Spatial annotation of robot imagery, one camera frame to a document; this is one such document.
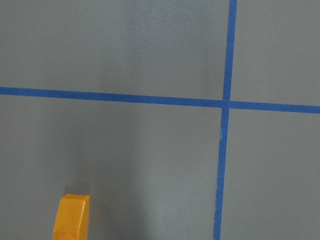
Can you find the orange trapezoid block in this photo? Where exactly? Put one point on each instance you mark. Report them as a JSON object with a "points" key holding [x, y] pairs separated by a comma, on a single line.
{"points": [[72, 219]]}

